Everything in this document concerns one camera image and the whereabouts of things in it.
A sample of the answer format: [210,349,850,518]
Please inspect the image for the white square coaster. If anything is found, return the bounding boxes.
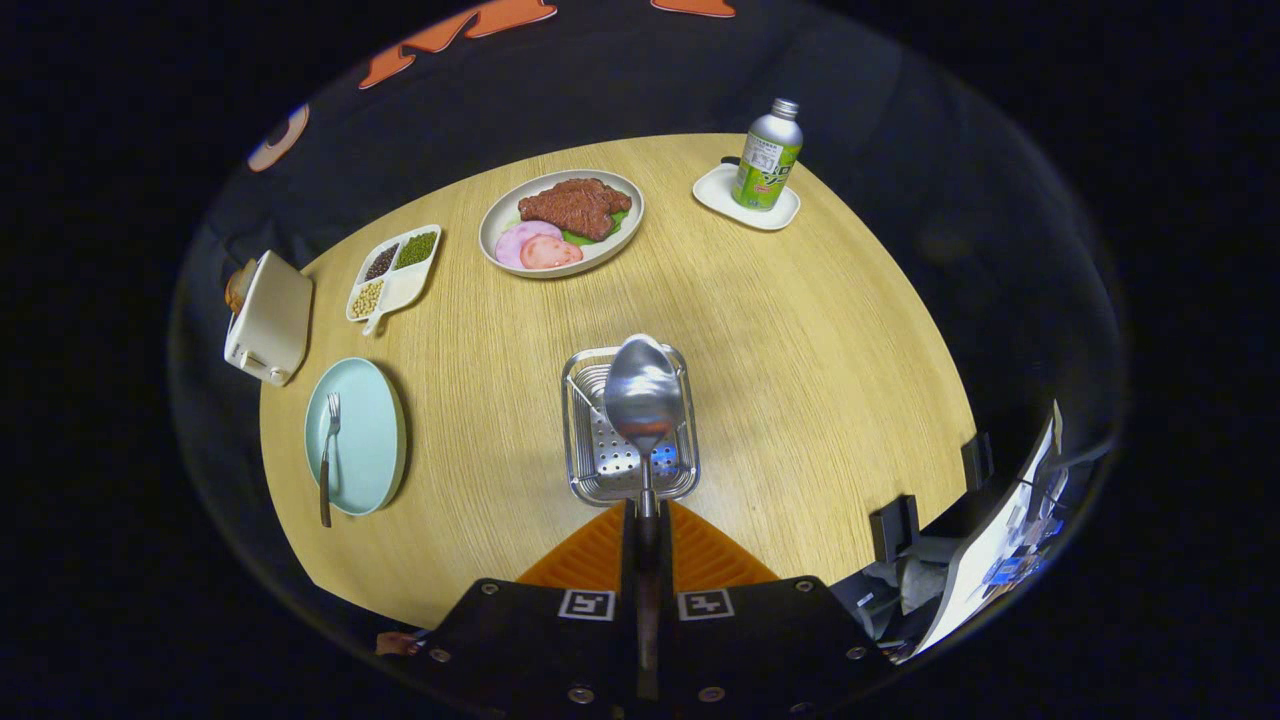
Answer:
[692,162,801,232]

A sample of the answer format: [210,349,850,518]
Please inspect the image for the metal fork with wooden handle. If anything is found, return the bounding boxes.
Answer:
[319,392,342,528]

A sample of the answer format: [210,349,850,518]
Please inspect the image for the white divided dish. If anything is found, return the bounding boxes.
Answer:
[346,225,442,336]

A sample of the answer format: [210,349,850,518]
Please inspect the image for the black table clamp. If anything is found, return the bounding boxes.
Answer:
[870,495,920,562]
[962,432,994,491]

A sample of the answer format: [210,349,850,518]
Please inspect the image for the metal wire basket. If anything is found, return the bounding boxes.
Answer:
[561,345,701,506]

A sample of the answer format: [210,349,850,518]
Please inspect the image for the beige round plate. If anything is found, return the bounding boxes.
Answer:
[479,169,645,279]

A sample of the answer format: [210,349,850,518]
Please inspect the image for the green lettuce leaf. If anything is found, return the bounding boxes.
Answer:
[562,208,631,247]

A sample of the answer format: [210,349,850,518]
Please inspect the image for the green and silver bottle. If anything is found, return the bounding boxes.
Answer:
[731,98,804,211]

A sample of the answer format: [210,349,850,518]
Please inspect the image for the white toaster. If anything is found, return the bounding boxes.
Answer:
[223,250,314,387]

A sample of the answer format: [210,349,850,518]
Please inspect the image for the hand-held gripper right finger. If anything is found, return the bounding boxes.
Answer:
[658,500,898,713]

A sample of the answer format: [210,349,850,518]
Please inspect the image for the brown steak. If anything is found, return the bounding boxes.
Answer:
[518,178,633,242]

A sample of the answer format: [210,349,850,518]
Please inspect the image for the pale pink ham slice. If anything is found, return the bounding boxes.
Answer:
[495,221,564,269]

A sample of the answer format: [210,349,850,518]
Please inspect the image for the light blue plate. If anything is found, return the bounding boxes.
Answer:
[304,357,407,517]

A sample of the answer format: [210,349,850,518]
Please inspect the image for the reddish pink ham slice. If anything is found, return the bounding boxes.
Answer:
[519,234,584,270]

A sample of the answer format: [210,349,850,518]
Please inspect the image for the metal spoon with wooden handle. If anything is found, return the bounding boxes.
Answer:
[603,335,684,701]

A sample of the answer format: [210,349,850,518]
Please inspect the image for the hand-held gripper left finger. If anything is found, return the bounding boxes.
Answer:
[415,500,643,713]

